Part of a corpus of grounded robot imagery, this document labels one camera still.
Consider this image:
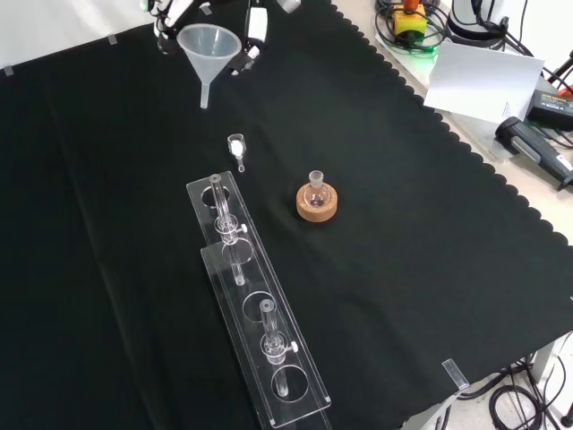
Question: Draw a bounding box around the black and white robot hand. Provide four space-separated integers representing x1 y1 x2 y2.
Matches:
142 0 269 76

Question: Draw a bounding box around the clear plastic funnel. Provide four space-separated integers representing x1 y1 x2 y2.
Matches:
176 23 243 110

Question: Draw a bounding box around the glass weighing funnel with powder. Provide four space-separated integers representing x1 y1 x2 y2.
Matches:
227 133 248 174

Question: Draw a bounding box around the glass round-bottom flask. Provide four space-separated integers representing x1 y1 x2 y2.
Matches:
303 169 332 208

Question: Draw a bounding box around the clear acrylic funnel stand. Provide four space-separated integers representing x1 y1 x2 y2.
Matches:
185 169 333 430

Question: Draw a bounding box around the yellow stop button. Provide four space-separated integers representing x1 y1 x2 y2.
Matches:
392 0 426 37

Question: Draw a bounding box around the pale white board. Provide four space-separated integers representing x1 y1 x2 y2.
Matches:
423 40 546 125

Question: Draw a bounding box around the black cloth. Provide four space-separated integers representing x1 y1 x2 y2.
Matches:
0 0 573 430

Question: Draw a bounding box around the black handheld tool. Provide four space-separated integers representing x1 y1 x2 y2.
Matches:
494 116 573 192

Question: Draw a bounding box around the black power adapter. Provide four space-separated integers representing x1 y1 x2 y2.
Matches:
526 88 573 132

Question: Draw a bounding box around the black and red tripod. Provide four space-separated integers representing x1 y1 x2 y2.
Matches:
543 48 573 98

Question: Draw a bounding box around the clear tape strip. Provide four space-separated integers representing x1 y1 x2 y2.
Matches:
441 358 470 390

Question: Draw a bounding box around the green cable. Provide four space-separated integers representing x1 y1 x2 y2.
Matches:
393 26 444 57

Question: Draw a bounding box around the cork ring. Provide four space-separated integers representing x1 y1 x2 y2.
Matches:
295 183 339 223

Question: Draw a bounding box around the black cable bundle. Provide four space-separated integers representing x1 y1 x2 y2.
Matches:
456 353 573 430

